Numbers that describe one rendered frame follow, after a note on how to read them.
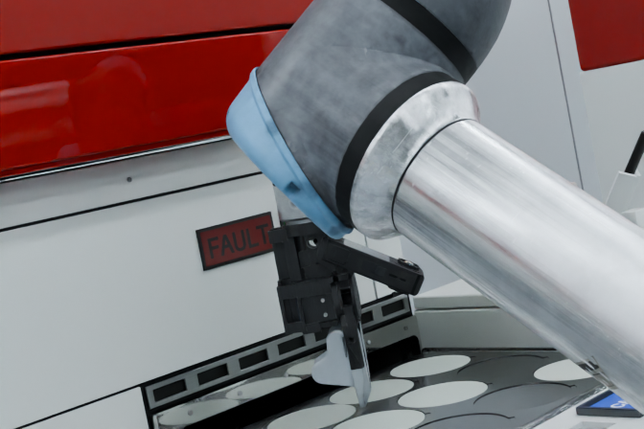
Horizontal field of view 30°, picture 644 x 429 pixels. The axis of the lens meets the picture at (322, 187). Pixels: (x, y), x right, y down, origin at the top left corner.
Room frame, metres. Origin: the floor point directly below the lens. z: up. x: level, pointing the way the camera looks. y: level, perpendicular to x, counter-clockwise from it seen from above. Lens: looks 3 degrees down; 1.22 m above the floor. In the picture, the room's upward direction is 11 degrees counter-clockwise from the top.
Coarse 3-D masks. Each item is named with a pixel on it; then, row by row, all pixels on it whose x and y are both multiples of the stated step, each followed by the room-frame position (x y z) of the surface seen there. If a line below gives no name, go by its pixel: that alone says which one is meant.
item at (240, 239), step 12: (264, 216) 1.45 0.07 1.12; (228, 228) 1.40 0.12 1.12; (240, 228) 1.42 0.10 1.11; (252, 228) 1.43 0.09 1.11; (264, 228) 1.44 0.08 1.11; (204, 240) 1.38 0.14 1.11; (216, 240) 1.39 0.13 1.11; (228, 240) 1.40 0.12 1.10; (240, 240) 1.41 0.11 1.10; (252, 240) 1.43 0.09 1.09; (264, 240) 1.44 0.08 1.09; (204, 252) 1.37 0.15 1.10; (216, 252) 1.39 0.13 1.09; (228, 252) 1.40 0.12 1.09; (240, 252) 1.41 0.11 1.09; (252, 252) 1.42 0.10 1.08
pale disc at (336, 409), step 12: (312, 408) 1.35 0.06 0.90; (324, 408) 1.34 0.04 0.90; (336, 408) 1.33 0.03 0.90; (348, 408) 1.32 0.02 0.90; (276, 420) 1.33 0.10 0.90; (288, 420) 1.32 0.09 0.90; (300, 420) 1.31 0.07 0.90; (312, 420) 1.29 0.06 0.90; (324, 420) 1.28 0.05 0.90; (336, 420) 1.27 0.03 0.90
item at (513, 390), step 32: (448, 352) 1.51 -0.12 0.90; (480, 352) 1.48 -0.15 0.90; (512, 352) 1.44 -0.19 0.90; (544, 352) 1.41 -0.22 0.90; (416, 384) 1.37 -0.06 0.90; (512, 384) 1.29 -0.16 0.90; (544, 384) 1.26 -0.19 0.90; (576, 384) 1.23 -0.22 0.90; (352, 416) 1.28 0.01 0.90; (448, 416) 1.21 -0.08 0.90; (480, 416) 1.19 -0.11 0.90; (512, 416) 1.16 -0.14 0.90
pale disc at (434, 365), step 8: (416, 360) 1.51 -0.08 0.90; (424, 360) 1.50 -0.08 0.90; (432, 360) 1.49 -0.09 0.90; (440, 360) 1.48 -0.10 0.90; (448, 360) 1.47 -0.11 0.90; (456, 360) 1.46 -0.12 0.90; (464, 360) 1.45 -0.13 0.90; (400, 368) 1.48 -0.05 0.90; (408, 368) 1.47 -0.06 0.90; (416, 368) 1.46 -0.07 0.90; (424, 368) 1.45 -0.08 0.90; (432, 368) 1.44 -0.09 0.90; (440, 368) 1.44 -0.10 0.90; (448, 368) 1.43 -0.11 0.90; (456, 368) 1.42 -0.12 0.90; (400, 376) 1.43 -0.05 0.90; (408, 376) 1.42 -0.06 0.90
